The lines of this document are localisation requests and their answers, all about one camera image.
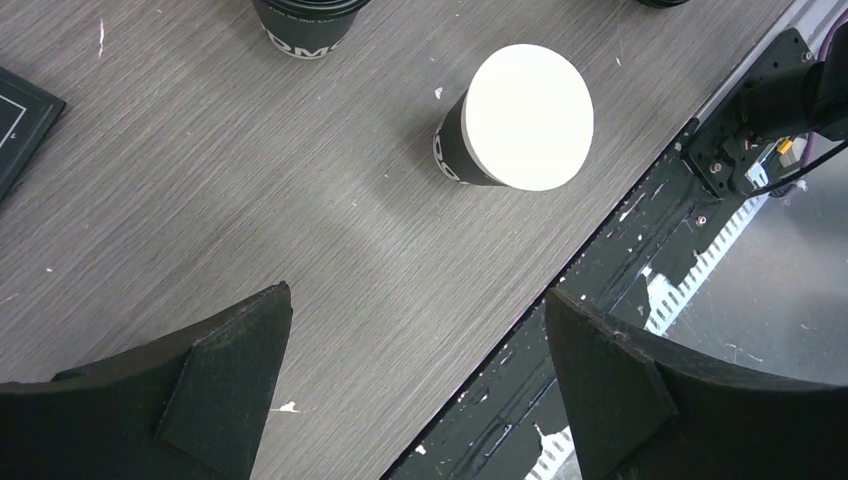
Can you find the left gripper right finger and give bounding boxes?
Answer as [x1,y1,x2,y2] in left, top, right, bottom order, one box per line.
[544,290,847,479]

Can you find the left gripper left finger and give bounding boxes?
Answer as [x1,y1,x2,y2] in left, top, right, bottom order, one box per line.
[1,282,293,479]

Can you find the black paper coffee cup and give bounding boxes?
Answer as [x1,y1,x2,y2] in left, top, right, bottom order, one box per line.
[252,0,370,60]

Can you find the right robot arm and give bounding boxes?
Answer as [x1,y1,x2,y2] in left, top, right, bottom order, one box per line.
[740,25,847,141]

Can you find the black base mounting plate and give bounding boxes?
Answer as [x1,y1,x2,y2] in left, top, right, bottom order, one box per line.
[386,17,847,479]

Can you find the black white chessboard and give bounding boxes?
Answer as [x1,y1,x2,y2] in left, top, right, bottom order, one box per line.
[1,68,67,200]

